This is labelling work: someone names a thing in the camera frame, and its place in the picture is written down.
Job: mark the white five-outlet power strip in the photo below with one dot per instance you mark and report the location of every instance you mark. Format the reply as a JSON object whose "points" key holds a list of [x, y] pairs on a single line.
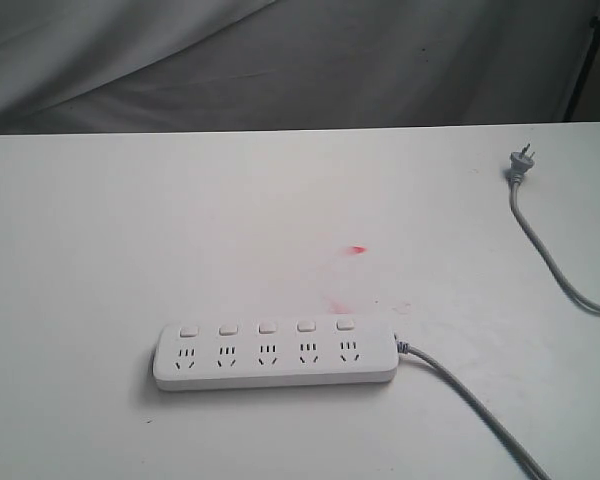
{"points": [[259, 352]]}

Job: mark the black tripod stand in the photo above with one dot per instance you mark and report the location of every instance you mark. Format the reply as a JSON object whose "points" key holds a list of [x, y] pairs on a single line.
{"points": [[585, 68]]}

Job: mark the grey backdrop cloth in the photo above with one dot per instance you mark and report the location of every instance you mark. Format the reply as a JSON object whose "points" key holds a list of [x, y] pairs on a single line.
{"points": [[166, 66]]}

